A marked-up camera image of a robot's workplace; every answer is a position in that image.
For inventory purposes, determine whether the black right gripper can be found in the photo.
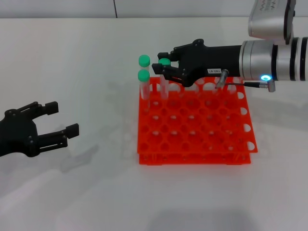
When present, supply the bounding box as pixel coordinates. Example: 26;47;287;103
152;38;243;88

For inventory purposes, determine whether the orange plastic test tube rack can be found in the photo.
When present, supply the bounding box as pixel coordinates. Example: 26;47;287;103
136;76;258;167

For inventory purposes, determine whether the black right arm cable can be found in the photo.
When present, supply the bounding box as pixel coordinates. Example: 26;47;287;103
215;69;278;93

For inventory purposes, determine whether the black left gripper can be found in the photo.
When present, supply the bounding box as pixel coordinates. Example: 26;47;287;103
0;101;80;158

